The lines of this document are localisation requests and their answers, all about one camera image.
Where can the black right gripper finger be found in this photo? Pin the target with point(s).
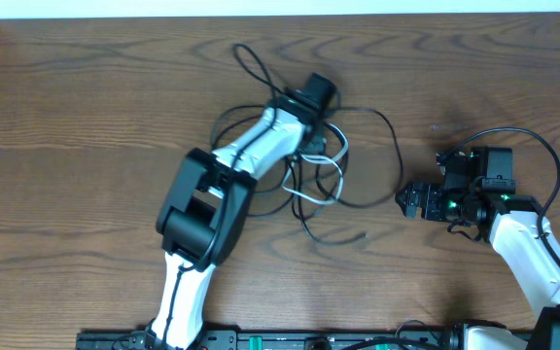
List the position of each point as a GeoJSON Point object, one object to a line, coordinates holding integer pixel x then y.
{"type": "Point", "coordinates": [412, 194]}
{"type": "Point", "coordinates": [411, 211]}

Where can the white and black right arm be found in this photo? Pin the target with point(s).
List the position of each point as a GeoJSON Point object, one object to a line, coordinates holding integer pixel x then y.
{"type": "Point", "coordinates": [478, 190]}

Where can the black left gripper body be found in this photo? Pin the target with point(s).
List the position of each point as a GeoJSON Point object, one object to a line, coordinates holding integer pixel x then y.
{"type": "Point", "coordinates": [316, 144]}

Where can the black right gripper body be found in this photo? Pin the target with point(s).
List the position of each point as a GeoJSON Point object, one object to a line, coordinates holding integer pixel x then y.
{"type": "Point", "coordinates": [442, 204]}

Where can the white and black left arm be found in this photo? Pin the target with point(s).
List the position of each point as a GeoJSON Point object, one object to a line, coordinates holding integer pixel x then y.
{"type": "Point", "coordinates": [205, 209]}

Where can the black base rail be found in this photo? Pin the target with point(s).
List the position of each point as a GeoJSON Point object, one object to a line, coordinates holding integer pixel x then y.
{"type": "Point", "coordinates": [309, 340]}

